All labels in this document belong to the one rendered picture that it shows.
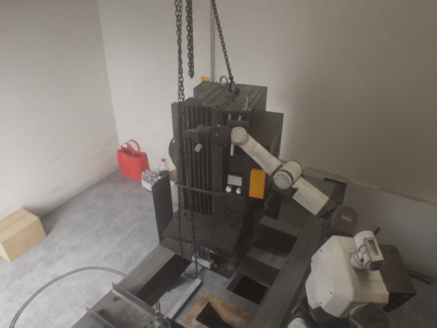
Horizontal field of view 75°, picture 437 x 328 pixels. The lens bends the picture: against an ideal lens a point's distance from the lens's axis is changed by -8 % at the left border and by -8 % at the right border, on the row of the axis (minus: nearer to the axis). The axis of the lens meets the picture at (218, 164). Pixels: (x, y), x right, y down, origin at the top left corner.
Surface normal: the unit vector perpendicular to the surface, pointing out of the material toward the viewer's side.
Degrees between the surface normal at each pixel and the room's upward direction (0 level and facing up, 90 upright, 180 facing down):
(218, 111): 90
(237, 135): 56
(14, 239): 90
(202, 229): 0
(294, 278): 0
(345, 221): 31
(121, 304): 0
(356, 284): 16
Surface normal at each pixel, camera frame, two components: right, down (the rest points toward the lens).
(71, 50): 0.86, 0.26
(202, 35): -0.51, 0.43
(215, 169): -0.32, 0.48
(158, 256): 0.00, -0.86
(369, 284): 0.21, -0.73
